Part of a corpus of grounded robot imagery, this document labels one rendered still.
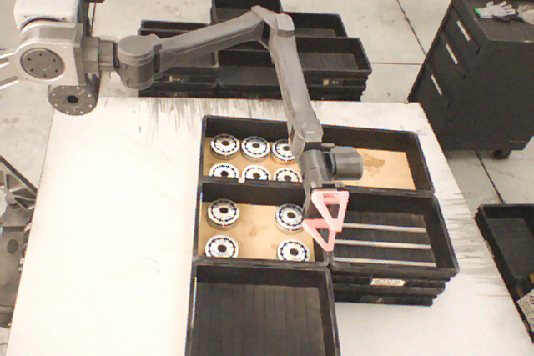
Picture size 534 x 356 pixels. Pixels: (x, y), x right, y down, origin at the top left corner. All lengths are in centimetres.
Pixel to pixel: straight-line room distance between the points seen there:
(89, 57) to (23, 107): 212
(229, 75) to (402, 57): 159
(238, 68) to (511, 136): 163
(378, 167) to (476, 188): 142
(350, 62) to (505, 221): 115
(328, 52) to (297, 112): 194
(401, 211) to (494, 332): 48
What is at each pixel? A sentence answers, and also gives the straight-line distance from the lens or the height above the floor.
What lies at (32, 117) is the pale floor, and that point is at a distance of 332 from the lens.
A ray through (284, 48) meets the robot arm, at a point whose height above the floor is 148.
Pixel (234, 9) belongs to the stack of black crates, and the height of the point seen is 49.
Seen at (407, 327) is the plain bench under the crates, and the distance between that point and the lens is 186.
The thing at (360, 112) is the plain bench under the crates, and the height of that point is 70.
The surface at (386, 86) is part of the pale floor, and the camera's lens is 382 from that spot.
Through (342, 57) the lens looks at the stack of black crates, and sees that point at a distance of 310.
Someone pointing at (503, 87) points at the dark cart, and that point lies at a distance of 311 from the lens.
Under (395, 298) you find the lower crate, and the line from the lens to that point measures 183.
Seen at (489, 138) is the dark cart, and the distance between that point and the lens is 338.
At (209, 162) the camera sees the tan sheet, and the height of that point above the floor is 83.
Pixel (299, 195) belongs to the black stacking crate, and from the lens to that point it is 178.
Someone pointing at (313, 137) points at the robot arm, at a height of 149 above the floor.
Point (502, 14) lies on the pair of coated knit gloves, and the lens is 312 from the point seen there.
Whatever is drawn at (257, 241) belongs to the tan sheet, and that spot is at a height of 83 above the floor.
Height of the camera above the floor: 226
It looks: 47 degrees down
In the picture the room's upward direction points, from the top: 11 degrees clockwise
